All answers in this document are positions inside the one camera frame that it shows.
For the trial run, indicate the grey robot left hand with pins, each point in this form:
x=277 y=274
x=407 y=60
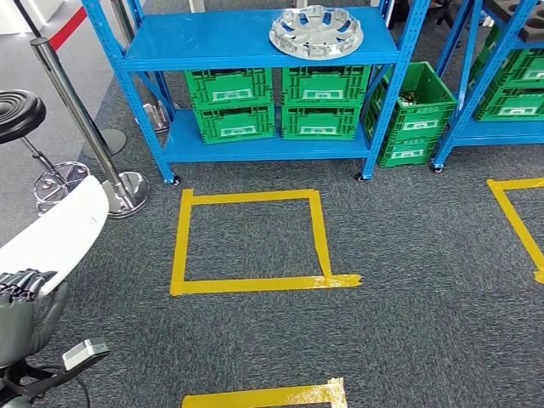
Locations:
x=14 y=332

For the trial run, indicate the white curved plastic part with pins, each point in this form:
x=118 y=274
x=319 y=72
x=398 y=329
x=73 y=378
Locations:
x=55 y=236

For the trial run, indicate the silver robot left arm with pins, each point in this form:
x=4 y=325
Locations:
x=14 y=403

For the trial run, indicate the blue metal shelf rack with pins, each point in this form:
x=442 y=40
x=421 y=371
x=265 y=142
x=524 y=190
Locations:
x=212 y=39
x=501 y=130

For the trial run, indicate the black round stool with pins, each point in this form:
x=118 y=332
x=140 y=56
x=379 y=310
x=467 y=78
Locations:
x=19 y=115

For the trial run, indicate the red barrier belt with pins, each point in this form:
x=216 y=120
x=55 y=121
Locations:
x=68 y=28

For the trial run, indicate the yellow floor tape mark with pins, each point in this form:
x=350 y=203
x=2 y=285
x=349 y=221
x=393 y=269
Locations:
x=263 y=397
x=516 y=222
x=255 y=284

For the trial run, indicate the silver wheel hubcap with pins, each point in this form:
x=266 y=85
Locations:
x=316 y=34

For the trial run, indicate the dark foam tray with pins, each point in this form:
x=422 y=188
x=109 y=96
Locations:
x=527 y=19

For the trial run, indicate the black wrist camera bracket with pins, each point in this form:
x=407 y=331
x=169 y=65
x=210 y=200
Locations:
x=42 y=380

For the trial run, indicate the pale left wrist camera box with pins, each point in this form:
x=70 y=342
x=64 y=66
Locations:
x=83 y=353

